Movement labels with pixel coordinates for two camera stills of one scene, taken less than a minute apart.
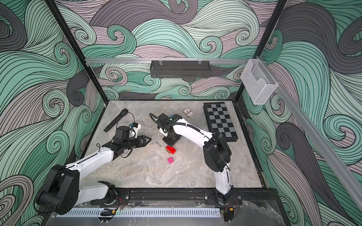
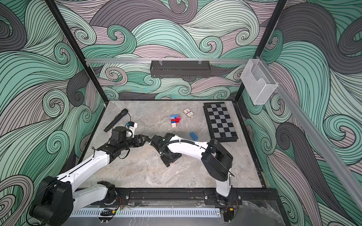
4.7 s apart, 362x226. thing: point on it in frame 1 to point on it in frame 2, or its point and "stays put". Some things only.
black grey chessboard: x=220 y=120 stays put
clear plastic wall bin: x=258 y=82 stays put
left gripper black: x=141 y=141 stays put
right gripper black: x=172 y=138 to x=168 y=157
